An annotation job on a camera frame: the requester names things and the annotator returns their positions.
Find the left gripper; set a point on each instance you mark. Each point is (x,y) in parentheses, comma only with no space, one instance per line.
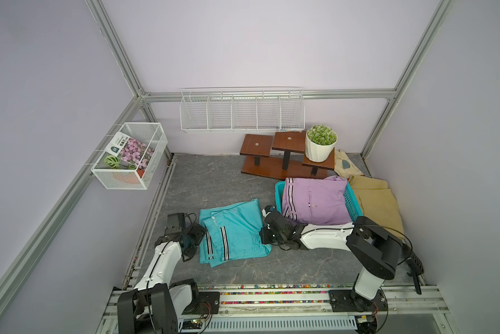
(198,231)

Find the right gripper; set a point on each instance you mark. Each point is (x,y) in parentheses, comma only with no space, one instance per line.
(263,234)

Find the purple pants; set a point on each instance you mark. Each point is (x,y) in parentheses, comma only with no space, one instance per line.
(316,200)

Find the teal pants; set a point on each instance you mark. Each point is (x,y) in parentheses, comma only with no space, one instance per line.
(232,233)

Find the teal plastic basket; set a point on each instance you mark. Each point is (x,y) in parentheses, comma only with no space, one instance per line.
(354,204)

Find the khaki pants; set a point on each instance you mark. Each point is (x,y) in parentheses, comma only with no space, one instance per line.
(374,199)

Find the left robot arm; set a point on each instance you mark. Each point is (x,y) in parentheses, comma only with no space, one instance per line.
(155,304)

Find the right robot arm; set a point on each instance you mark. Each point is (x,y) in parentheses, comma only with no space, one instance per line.
(377,249)

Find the brown wooden tiered stand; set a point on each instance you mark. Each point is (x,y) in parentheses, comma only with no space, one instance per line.
(282,156)

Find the pink artificial flowers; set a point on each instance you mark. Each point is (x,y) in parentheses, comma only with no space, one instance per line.
(136,155)

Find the beige glove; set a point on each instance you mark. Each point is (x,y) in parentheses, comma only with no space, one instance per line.
(344,167)

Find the white pot green plant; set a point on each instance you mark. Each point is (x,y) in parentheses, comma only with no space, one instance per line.
(320,142)

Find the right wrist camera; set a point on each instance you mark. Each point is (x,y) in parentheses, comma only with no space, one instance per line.
(268,209)

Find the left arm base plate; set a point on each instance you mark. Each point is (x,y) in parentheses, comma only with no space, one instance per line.
(207,303)

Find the white wire basket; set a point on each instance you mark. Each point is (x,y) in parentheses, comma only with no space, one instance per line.
(107,168)

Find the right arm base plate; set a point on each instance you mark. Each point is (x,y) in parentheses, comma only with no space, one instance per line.
(343,301)

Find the white wire wall shelf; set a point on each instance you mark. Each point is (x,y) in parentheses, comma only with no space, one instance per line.
(250,109)

